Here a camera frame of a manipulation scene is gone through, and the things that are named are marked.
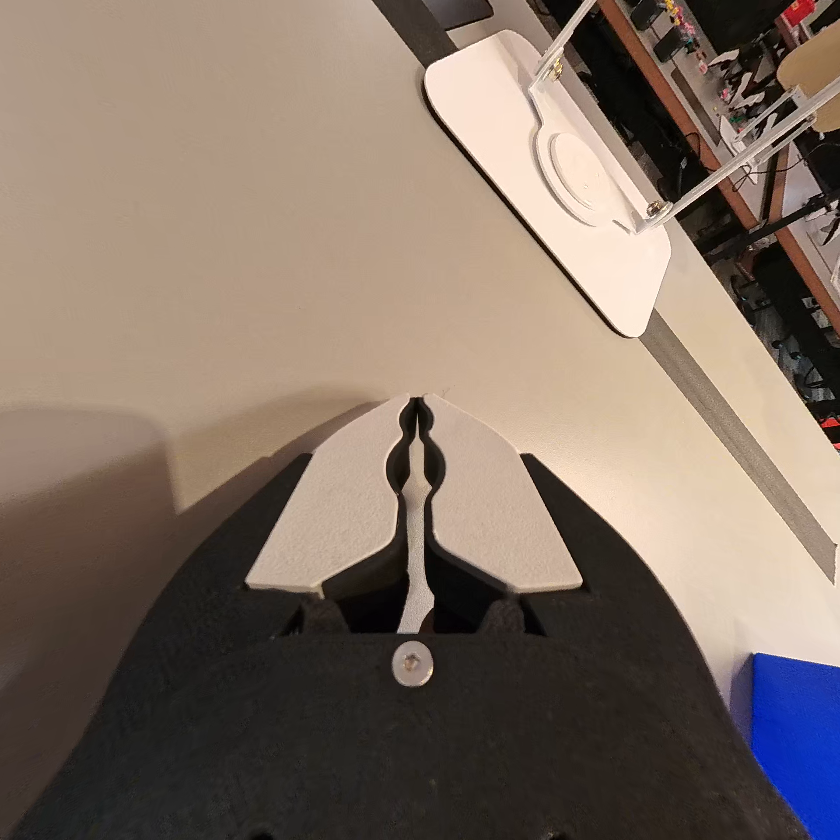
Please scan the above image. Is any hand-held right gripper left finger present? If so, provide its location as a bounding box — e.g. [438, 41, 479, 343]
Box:
[246, 394, 412, 601]

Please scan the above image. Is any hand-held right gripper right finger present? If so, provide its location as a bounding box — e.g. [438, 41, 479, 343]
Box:
[420, 394, 586, 598]

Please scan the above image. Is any large blue plastic bin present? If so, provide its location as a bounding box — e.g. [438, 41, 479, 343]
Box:
[729, 653, 840, 840]

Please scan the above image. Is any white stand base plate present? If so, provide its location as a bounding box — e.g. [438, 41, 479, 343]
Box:
[423, 0, 840, 341]

